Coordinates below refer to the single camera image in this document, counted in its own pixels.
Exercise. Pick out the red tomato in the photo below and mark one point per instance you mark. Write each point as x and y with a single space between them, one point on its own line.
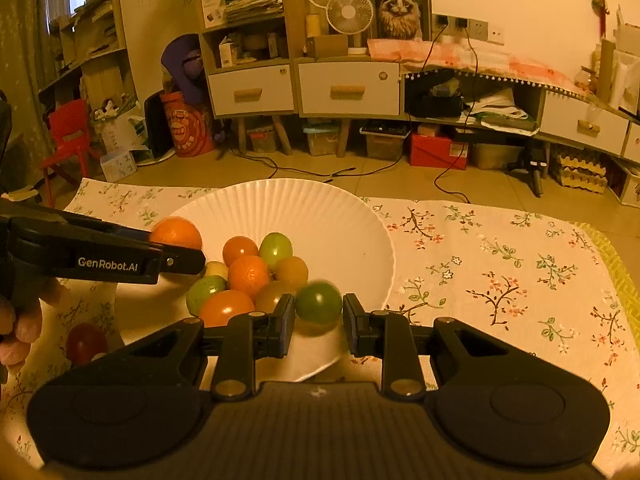
86 342

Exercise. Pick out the small orange cherry tomato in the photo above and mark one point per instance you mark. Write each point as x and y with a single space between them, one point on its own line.
240 250

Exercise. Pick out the wooden bookshelf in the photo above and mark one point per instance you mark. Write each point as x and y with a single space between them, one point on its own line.
95 45

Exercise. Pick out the wall power outlets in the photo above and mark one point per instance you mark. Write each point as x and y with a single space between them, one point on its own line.
460 26

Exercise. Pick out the pink patterned cloth runner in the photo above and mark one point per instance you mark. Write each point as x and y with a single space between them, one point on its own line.
500 65

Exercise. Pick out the yellow-brown small fruit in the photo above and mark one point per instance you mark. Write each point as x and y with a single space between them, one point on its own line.
291 270

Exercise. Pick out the floral tablecloth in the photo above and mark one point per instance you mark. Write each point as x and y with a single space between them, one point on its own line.
500 285

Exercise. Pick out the black box in sideboard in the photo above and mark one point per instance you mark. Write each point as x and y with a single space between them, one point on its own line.
434 104

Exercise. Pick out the black flat board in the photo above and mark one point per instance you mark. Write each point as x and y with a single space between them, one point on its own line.
152 130

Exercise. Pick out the olive brown cherry tomato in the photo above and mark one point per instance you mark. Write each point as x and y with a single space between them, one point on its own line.
272 294

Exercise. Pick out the framed cat picture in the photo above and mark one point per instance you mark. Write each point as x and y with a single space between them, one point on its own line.
400 5

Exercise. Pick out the small tangerine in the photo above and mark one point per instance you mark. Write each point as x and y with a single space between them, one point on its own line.
248 275

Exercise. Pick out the large orange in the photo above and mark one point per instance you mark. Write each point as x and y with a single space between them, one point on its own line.
175 237

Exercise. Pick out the brown cardboard box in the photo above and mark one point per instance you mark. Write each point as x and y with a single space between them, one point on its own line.
327 46

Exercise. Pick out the white paper bags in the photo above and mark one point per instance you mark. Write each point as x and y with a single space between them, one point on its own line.
120 135

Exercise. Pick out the beige storage box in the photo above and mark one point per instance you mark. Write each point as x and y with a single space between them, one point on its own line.
495 156

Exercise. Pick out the black tripod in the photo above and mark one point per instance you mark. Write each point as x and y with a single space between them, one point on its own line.
532 162

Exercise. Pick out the person's left hand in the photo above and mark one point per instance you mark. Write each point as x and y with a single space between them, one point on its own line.
27 327

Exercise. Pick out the tall wooden shelf cabinet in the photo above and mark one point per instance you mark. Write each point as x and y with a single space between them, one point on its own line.
250 40

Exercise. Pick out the purple plush toy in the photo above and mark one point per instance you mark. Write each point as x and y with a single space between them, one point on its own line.
182 67

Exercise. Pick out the red plastic chair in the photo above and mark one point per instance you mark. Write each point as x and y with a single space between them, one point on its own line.
67 135

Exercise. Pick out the low wooden drawer cabinet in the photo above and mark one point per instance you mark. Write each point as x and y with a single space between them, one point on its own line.
350 67

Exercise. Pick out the pale yellow round fruit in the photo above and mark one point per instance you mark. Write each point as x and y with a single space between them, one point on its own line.
215 270

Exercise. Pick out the white carton box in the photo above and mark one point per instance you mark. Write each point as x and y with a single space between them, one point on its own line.
212 11

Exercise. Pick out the white ribbed plate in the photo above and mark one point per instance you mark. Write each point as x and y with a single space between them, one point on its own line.
325 220

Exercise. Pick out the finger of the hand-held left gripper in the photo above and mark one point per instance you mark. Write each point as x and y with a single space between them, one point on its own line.
100 227
185 261

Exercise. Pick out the green cherry tomato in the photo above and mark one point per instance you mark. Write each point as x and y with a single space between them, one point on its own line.
318 302
276 250
205 292

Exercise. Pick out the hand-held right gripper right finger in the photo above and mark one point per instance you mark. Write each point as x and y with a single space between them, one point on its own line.
350 324

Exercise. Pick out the orange printed bag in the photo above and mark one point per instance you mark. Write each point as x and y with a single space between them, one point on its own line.
187 127

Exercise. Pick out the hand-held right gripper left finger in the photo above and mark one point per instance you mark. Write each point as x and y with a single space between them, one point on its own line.
286 320

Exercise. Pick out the yellow jar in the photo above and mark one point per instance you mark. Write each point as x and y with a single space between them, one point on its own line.
312 25

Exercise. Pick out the long wooden sideboard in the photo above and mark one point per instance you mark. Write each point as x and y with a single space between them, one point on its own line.
525 105

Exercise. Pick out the clear plastic storage box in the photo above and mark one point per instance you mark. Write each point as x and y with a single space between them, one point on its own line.
384 142
322 142
262 139

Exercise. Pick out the yellow woven mat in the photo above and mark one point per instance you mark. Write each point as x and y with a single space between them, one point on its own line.
615 260

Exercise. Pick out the stack of papers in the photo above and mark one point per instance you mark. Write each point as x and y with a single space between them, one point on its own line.
252 2

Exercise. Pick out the red cardboard box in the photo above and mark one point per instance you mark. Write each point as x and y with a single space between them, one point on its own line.
439 151

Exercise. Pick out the large orange cherry tomato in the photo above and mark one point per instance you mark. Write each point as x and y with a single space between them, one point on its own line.
226 307

